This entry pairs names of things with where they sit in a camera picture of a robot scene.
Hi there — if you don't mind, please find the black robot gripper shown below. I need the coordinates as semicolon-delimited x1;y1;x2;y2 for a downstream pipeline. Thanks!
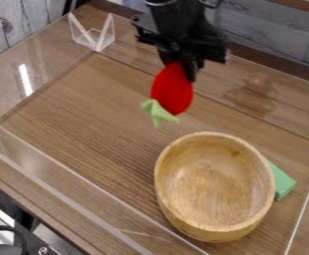
133;0;228;83

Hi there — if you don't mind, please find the red felt fruit green leaf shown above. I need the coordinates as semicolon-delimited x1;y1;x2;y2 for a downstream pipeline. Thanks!
142;61;193;128

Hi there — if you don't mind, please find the round wooden bowl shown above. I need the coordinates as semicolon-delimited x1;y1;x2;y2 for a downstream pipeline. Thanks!
154;131;276;243

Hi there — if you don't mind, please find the green sponge block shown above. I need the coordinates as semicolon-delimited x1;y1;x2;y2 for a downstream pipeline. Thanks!
237;136;297;202

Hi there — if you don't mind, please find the black table clamp bracket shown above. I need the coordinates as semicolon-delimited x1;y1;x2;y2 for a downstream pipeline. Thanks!
14;222;62;255

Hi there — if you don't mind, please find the black cable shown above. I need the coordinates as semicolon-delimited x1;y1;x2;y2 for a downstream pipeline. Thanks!
0;224;28;255

